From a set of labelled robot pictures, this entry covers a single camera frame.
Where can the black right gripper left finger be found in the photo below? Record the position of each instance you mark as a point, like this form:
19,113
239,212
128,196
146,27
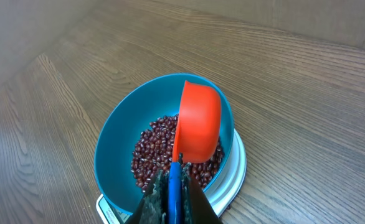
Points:
152,208

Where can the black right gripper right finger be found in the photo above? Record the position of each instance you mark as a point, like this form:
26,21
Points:
196,208

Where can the red adzuki beans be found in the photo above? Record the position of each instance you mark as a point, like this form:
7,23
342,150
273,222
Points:
154,152

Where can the red scoop with blue handle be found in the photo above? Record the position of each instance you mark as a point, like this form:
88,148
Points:
196,137

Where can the white digital kitchen scale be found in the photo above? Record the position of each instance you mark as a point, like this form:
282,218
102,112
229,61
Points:
220,194

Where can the blue plastic bowl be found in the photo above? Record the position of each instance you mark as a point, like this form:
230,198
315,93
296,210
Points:
121,131

